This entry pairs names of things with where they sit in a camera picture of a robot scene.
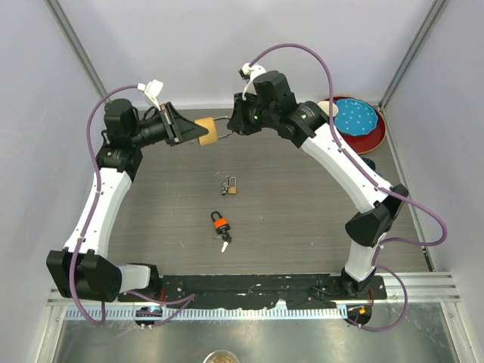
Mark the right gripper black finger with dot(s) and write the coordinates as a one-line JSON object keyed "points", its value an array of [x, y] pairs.
{"points": [[244, 128], [239, 111]]}

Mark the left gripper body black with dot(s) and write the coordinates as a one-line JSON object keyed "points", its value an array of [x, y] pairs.
{"points": [[156, 130]]}

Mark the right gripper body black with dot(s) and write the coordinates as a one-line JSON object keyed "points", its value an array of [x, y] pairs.
{"points": [[256, 115]]}

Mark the large brass padlock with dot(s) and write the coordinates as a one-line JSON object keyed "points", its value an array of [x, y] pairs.
{"points": [[212, 136]]}

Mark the small padlock key bunch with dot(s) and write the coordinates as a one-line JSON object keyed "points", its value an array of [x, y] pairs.
{"points": [[225, 185]]}

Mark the orange black padlock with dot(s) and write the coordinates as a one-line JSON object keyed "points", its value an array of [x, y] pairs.
{"points": [[220, 224]]}

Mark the small brass padlock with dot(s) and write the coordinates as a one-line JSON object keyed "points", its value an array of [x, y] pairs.
{"points": [[232, 186]]}

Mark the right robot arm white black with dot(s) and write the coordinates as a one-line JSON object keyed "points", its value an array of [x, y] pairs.
{"points": [[268, 102]]}

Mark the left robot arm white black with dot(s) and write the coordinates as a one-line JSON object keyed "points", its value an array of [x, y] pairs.
{"points": [[81, 269]]}

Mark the dark green cup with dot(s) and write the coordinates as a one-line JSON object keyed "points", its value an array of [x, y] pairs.
{"points": [[328, 107]]}

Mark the blue dotted plate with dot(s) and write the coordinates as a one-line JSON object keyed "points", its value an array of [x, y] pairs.
{"points": [[355, 117]]}

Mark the red round tray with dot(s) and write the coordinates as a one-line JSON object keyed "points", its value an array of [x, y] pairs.
{"points": [[367, 143]]}

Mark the dark blue mug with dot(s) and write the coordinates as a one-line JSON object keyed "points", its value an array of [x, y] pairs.
{"points": [[371, 164]]}

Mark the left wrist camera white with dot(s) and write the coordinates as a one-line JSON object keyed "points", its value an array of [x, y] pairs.
{"points": [[151, 91]]}

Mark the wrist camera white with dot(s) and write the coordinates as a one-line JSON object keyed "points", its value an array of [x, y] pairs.
{"points": [[151, 91], [249, 73]]}

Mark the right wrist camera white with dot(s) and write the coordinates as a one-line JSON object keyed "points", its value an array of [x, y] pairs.
{"points": [[249, 73]]}

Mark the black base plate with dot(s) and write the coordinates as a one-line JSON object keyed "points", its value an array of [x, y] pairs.
{"points": [[255, 292]]}

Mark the white slotted cable duct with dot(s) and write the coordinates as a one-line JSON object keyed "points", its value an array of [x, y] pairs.
{"points": [[279, 312]]}

